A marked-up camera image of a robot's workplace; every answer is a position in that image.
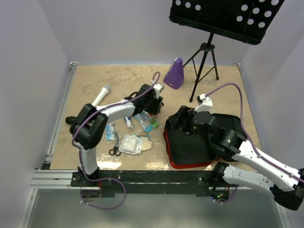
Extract beige bandage pack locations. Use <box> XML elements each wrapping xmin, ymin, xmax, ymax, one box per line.
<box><xmin>136</xmin><ymin>133</ymin><xmax>152</xmax><ymax>152</ymax></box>

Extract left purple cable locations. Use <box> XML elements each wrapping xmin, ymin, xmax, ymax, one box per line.
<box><xmin>72</xmin><ymin>71</ymin><xmax>162</xmax><ymax>181</ymax></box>

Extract green small box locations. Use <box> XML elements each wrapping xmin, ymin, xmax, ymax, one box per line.
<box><xmin>149</xmin><ymin>118</ymin><xmax>159</xmax><ymax>129</ymax></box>

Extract black microphone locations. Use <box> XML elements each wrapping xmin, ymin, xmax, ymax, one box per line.
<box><xmin>65</xmin><ymin>116</ymin><xmax>76</xmax><ymax>125</ymax></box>

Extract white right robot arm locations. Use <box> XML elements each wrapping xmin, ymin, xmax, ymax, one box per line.
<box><xmin>175</xmin><ymin>107</ymin><xmax>304</xmax><ymax>210</ymax></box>

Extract blue clear plastic pouch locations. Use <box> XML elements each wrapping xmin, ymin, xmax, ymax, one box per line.
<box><xmin>134</xmin><ymin>111</ymin><xmax>153</xmax><ymax>133</ymax></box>

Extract small white blue tube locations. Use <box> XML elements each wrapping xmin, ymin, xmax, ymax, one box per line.
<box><xmin>124</xmin><ymin>117</ymin><xmax>133</xmax><ymax>129</ymax></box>

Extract black handled scissors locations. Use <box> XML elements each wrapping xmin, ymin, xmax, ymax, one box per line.
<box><xmin>109</xmin><ymin>130</ymin><xmax>121</xmax><ymax>156</ymax></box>

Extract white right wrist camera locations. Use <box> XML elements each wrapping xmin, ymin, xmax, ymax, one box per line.
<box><xmin>194</xmin><ymin>94</ymin><xmax>213</xmax><ymax>113</ymax></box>

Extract red black medicine kit case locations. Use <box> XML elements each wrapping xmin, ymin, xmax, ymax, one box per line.
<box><xmin>163</xmin><ymin>111</ymin><xmax>240</xmax><ymax>170</ymax></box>

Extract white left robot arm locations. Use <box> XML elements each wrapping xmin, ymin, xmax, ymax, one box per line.
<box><xmin>70</xmin><ymin>83</ymin><xmax>164</xmax><ymax>186</ymax></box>

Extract black music stand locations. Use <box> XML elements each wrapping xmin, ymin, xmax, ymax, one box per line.
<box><xmin>169</xmin><ymin>0</ymin><xmax>285</xmax><ymax>103</ymax></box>

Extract blue wipe sachets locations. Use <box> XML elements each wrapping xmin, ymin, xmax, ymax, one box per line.
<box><xmin>105</xmin><ymin>123</ymin><xmax>119</xmax><ymax>141</ymax></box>

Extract white microphone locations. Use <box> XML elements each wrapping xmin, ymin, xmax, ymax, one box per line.
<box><xmin>92</xmin><ymin>85</ymin><xmax>111</xmax><ymax>106</ymax></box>

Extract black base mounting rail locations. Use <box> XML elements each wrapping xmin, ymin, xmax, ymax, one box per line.
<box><xmin>71</xmin><ymin>170</ymin><xmax>228</xmax><ymax>198</ymax></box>

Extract purple metronome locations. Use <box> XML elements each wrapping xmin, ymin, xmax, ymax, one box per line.
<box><xmin>163</xmin><ymin>57</ymin><xmax>184</xmax><ymax>90</ymax></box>

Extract white gauze packet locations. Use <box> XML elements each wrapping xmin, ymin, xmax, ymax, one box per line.
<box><xmin>119</xmin><ymin>135</ymin><xmax>143</xmax><ymax>155</ymax></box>

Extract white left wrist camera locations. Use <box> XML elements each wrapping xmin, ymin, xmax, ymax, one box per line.
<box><xmin>153</xmin><ymin>83</ymin><xmax>164</xmax><ymax>98</ymax></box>

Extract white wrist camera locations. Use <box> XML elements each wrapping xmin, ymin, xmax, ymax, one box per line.
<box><xmin>153</xmin><ymin>83</ymin><xmax>164</xmax><ymax>98</ymax></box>
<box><xmin>194</xmin><ymin>94</ymin><xmax>213</xmax><ymax>113</ymax></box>

